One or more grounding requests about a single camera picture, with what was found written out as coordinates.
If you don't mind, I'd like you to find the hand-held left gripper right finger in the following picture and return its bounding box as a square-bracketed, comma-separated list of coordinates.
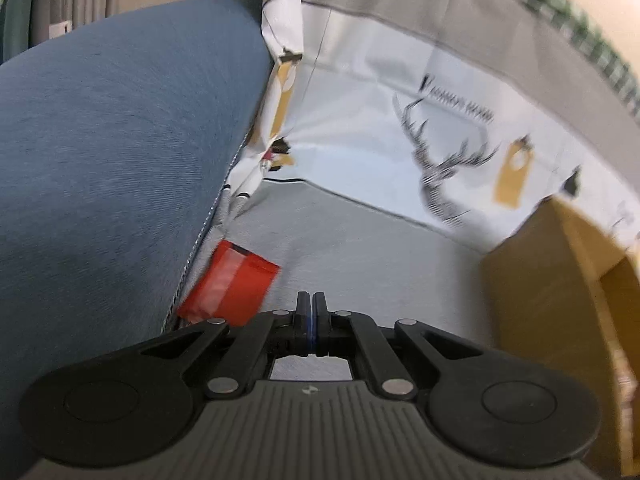
[313, 291, 482, 402]

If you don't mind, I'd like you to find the grey printed bed sheet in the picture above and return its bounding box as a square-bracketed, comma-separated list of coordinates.
[165, 0, 640, 381]

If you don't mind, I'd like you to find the plain red snack packet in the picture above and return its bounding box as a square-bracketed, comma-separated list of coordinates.
[177, 240, 281, 328]

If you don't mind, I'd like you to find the green checkered cloth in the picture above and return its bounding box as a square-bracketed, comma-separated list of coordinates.
[465, 0, 640, 126]

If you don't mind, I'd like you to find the cardboard box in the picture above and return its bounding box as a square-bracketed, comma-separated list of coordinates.
[480, 195, 640, 480]

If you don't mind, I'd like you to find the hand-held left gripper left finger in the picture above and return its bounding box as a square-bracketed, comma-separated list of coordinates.
[140, 291, 313, 401]

